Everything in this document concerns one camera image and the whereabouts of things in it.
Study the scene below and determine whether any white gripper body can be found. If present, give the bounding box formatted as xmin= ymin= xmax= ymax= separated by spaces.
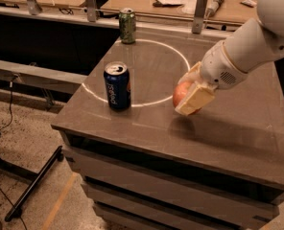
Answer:
xmin=201 ymin=40 xmax=248 ymax=90

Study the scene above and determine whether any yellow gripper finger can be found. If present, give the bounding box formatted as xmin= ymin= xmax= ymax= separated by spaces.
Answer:
xmin=178 ymin=61 xmax=201 ymax=84
xmin=174 ymin=81 xmax=215 ymax=116

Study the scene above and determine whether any red apple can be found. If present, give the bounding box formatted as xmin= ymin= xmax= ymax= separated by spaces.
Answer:
xmin=173 ymin=81 xmax=201 ymax=116

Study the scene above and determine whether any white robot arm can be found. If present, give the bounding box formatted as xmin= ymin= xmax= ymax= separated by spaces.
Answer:
xmin=173 ymin=0 xmax=284 ymax=116

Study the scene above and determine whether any blue pepsi can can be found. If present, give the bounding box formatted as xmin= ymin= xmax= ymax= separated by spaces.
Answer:
xmin=104 ymin=61 xmax=130 ymax=110

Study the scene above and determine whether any green soda can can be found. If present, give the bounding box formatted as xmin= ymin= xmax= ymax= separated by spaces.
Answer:
xmin=119 ymin=8 xmax=136 ymax=44

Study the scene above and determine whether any grey handheld tool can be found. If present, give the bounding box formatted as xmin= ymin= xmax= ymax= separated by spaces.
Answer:
xmin=206 ymin=0 xmax=224 ymax=16

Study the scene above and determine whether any grey drawer cabinet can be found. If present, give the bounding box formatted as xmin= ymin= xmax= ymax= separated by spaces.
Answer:
xmin=52 ymin=29 xmax=284 ymax=230

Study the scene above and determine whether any metal bracket right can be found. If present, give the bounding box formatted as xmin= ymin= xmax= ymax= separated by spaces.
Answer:
xmin=192 ymin=0 xmax=208 ymax=34

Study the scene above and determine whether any metal bracket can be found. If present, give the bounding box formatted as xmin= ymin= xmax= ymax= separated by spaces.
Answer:
xmin=26 ymin=0 xmax=42 ymax=15
xmin=85 ymin=0 xmax=98 ymax=22
xmin=192 ymin=0 xmax=208 ymax=34

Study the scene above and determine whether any metal bracket middle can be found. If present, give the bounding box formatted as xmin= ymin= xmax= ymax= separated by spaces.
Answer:
xmin=85 ymin=0 xmax=98 ymax=22

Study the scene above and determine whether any metal bracket left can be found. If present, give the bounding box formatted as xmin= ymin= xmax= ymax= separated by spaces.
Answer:
xmin=26 ymin=0 xmax=42 ymax=15

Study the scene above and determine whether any black cable on floor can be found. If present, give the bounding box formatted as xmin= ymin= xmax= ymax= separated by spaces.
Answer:
xmin=0 ymin=75 xmax=20 ymax=132

